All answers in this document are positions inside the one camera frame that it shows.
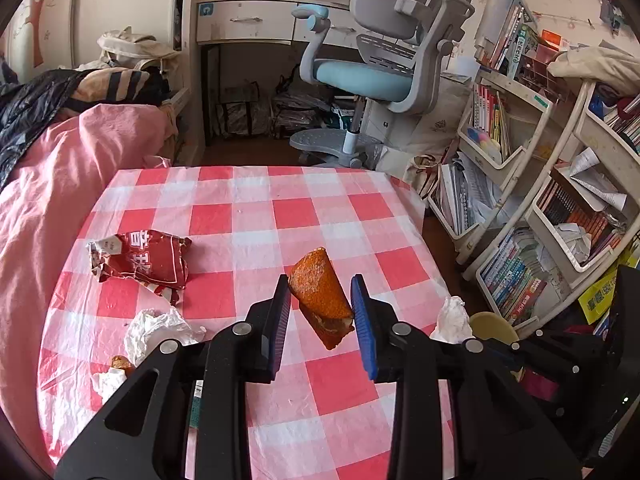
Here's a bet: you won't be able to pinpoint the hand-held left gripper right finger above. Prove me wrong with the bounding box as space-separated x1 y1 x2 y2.
350 274 583 480

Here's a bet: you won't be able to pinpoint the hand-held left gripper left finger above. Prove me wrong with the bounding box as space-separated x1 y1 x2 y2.
52 275 293 480

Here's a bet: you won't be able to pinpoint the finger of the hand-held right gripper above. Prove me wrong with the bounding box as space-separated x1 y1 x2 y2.
480 329 593 377

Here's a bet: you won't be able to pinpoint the pale yellow round bin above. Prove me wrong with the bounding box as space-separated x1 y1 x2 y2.
469 311 520 346

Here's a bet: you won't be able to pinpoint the large orange peel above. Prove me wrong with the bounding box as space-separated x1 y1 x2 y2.
287 246 356 352

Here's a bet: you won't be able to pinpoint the white tissue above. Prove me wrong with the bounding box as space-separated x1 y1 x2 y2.
429 296 474 345
124 306 207 367
91 367 127 405

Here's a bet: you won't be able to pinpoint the red snack bag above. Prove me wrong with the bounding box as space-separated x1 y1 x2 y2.
87 230 193 306

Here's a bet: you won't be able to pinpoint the magenta bag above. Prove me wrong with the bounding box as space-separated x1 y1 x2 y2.
520 370 558 403

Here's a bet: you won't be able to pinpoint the yellow book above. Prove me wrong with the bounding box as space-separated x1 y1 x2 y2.
580 267 621 326

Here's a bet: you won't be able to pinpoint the row of colourful books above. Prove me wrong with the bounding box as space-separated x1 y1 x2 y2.
482 227 566 323

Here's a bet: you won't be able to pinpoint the white shelf cart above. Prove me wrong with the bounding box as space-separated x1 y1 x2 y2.
475 77 640 333
427 67 558 263

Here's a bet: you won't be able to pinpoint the crumpled white paper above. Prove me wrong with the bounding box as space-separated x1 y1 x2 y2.
555 222 591 261

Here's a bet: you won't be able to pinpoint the red white checkered tablecloth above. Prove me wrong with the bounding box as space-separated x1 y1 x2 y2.
37 165 451 480

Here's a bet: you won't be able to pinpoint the row of dark books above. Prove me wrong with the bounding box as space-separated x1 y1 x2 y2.
537 180 626 261

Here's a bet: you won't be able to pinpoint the folded white paper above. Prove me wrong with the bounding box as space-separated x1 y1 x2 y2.
557 150 628 211

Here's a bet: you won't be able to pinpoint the pastel rainbow pouch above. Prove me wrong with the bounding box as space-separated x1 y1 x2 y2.
465 127 501 158

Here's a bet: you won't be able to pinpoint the pile of plastic bags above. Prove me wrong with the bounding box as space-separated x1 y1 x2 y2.
272 90 341 138

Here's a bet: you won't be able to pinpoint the transparent storage bag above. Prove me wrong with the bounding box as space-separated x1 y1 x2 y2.
214 85 266 138

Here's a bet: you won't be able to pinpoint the white tote bag tree print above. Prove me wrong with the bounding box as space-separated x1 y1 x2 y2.
375 80 476 181

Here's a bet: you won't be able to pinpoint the pile of mixed books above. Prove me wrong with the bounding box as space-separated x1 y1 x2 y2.
590 90 640 156

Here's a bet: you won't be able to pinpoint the row of thin red books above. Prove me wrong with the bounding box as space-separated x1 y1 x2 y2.
472 84 511 158

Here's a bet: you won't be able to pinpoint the grey office chair blue seat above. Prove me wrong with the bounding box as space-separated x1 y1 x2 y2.
290 0 476 168

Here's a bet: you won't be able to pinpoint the pink blanket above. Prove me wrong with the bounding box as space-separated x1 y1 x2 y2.
0 104 173 461

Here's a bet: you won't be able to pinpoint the black cloth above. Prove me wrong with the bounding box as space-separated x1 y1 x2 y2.
135 72 173 106

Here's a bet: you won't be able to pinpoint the pink transparent drawer organiser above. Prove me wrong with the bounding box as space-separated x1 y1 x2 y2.
515 42 571 101

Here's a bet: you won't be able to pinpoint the cream cloth bundle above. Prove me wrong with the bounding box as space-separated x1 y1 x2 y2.
547 45 640 96

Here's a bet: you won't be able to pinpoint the beige dark striped cloth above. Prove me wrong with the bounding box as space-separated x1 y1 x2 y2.
70 67 151 111

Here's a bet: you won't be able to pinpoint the white desk with drawers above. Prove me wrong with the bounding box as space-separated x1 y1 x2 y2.
195 0 401 151

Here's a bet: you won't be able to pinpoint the beige backpack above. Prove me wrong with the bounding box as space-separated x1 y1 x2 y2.
97 27 181 76

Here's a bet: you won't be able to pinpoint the upright books on shelf cart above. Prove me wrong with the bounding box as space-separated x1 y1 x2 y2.
475 0 546 78

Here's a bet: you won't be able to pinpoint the black shiny jacket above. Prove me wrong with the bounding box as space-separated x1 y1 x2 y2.
0 67 96 186

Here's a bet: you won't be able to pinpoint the beige tote bag red straps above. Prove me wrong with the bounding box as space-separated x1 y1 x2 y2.
405 152 451 198

